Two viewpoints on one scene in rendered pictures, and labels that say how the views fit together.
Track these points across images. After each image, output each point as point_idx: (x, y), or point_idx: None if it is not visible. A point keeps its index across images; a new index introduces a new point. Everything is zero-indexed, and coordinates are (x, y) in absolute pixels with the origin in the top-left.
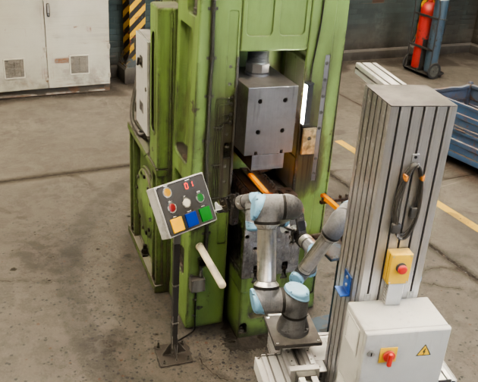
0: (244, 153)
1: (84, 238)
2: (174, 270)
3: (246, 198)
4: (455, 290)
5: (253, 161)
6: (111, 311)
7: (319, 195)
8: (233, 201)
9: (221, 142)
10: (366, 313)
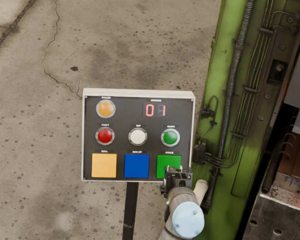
0: (285, 99)
1: (177, 65)
2: (125, 207)
3: (173, 208)
4: None
5: None
6: (113, 182)
7: None
8: (170, 191)
9: (267, 55)
10: None
